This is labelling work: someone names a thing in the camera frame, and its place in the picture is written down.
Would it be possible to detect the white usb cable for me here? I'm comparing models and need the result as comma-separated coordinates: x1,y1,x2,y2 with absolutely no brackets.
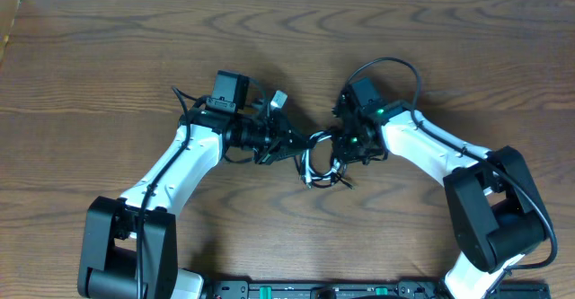
300,132,342,189

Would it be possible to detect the black usb cable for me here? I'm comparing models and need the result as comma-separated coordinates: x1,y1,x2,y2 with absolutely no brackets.
294,128,356,190

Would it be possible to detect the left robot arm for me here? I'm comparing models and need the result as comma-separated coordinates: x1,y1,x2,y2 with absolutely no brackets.
77,70,309,299

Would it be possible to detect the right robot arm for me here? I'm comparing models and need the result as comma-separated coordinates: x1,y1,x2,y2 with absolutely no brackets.
332,78,556,298

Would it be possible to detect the cardboard box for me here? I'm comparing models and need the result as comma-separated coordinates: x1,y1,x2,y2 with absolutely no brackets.
0,0,22,65

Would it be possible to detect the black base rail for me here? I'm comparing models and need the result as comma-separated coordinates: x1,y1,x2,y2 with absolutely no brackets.
206,279,552,299

